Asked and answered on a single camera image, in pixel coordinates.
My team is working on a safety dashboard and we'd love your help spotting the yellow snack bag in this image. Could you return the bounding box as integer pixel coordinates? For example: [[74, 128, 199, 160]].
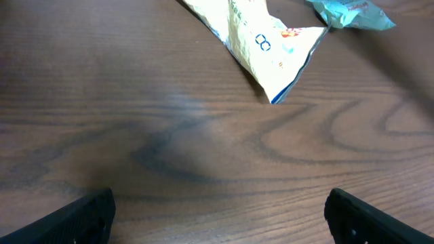
[[184, 0, 329, 104]]

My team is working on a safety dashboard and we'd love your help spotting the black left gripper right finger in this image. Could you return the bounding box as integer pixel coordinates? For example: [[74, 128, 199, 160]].
[[324, 188, 433, 244]]

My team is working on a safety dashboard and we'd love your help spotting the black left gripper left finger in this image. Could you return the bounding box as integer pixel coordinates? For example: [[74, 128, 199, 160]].
[[1, 188, 116, 244]]

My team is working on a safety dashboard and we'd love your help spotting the teal wet wipes pack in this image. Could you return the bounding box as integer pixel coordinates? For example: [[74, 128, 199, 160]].
[[308, 0, 396, 31]]

